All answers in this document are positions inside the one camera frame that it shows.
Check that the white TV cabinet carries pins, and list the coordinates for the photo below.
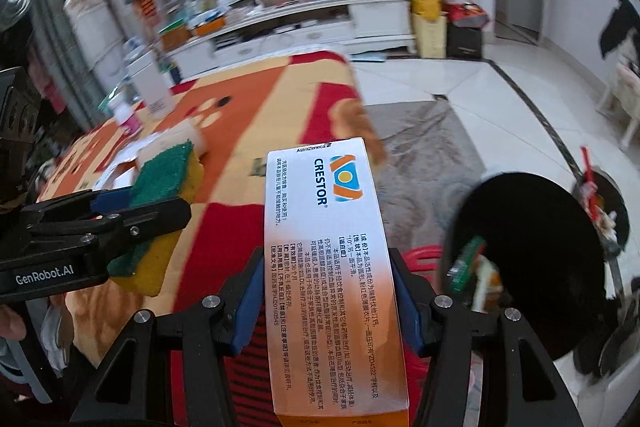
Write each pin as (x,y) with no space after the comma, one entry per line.
(348,26)

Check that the black gift box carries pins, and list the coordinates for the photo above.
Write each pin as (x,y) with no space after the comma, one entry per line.
(464,42)

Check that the green printed plastic bag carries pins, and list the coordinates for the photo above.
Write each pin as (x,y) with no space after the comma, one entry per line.
(473,280)

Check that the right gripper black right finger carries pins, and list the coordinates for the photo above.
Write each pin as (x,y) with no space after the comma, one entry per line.
(519,386)

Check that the white chair with black jacket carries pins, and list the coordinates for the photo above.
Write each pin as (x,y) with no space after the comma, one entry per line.
(620,36)

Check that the tall white cylinder container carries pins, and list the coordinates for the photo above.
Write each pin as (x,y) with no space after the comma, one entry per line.
(149,82)

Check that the grey floor rug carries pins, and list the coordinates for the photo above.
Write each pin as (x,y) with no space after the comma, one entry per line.
(431,164)

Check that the white blue medicine box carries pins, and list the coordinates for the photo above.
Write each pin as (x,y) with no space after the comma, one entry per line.
(121,170)

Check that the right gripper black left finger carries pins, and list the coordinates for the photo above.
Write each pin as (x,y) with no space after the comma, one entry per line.
(132,386)

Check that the black trash bin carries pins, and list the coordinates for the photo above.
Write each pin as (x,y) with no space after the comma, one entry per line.
(547,252)

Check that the red orange patterned blanket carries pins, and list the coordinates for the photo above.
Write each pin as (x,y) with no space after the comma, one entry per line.
(242,112)

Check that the white sponge block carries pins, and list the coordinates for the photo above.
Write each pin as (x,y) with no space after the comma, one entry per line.
(181,133)

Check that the yellow bag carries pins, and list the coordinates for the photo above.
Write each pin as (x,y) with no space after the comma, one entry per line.
(427,9)

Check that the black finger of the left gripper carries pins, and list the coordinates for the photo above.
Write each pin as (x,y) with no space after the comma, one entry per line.
(110,201)
(120,231)

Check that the orange white Crestor box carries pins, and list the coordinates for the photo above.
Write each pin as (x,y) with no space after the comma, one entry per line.
(334,345)

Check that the green yellow scouring sponge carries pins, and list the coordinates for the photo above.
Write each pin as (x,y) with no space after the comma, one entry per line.
(177,172)

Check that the left hand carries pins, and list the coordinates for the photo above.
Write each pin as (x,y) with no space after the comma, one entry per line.
(12,326)

